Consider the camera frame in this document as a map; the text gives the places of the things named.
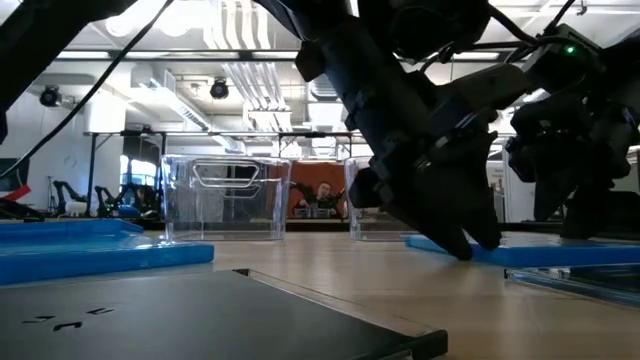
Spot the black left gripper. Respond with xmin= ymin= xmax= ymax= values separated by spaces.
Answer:
xmin=257 ymin=0 xmax=531 ymax=261

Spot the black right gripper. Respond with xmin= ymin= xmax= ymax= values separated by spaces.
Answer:
xmin=504 ymin=74 xmax=640 ymax=240

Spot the clear jewel case black tray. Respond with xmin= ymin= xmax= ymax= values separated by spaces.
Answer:
xmin=504 ymin=263 xmax=640 ymax=307

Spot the white pillar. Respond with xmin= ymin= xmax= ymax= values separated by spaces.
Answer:
xmin=499 ymin=149 xmax=537 ymax=224

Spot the clear plastic bin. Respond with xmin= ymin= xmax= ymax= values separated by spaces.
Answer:
xmin=343 ymin=155 xmax=417 ymax=243
xmin=160 ymin=153 xmax=293 ymax=243

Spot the person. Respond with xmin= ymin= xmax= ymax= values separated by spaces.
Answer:
xmin=298 ymin=180 xmax=346 ymax=219

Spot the orange wall panel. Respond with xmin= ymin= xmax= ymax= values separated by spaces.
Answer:
xmin=267 ymin=162 xmax=347 ymax=219

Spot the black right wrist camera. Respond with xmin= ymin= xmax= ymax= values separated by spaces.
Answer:
xmin=519 ymin=23 xmax=607 ymax=96

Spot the silver ceiling duct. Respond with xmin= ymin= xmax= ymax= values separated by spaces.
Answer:
xmin=307 ymin=74 xmax=351 ymax=104

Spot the black ceiling camera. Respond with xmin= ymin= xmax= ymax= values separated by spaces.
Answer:
xmin=39 ymin=85 xmax=62 ymax=108
xmin=209 ymin=78 xmax=230 ymax=100

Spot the black metal background frame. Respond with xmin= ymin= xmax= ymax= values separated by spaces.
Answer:
xmin=83 ymin=130 xmax=361 ymax=219

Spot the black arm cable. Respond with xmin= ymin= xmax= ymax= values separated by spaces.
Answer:
xmin=0 ymin=0 xmax=175 ymax=179

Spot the dark wall monitor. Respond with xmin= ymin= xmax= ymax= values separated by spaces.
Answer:
xmin=0 ymin=158 xmax=31 ymax=202

